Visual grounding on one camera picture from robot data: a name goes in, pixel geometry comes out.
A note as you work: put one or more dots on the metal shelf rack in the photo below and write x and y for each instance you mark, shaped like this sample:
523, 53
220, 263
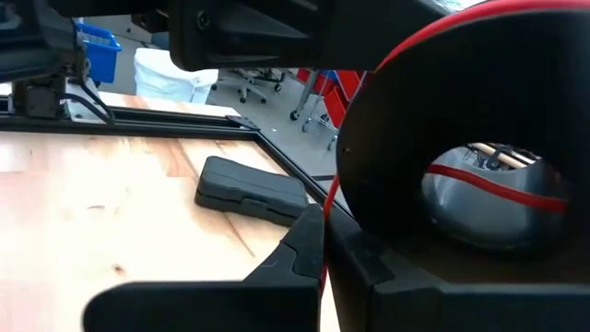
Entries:
313, 110

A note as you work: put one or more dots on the red plastic bin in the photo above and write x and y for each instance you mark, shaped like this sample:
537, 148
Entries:
343, 97
309, 80

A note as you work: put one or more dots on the white bin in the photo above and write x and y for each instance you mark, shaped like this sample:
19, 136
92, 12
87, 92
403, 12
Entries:
170, 76

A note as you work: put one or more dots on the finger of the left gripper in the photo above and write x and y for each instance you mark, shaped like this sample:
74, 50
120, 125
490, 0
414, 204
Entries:
369, 32

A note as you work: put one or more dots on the black aluminium table frame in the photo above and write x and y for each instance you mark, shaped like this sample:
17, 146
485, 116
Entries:
138, 126

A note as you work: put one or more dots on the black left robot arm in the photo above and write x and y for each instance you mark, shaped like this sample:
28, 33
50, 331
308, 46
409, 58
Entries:
32, 41

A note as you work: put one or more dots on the office chair base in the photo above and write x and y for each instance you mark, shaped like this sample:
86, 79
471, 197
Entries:
251, 85

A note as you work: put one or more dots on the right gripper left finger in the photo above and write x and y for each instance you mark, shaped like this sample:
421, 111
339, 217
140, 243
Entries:
207, 306

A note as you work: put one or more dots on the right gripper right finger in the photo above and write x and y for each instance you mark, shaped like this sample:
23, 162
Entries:
461, 306

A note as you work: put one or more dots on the blue plastic basket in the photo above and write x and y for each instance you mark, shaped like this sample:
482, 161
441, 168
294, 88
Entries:
102, 57

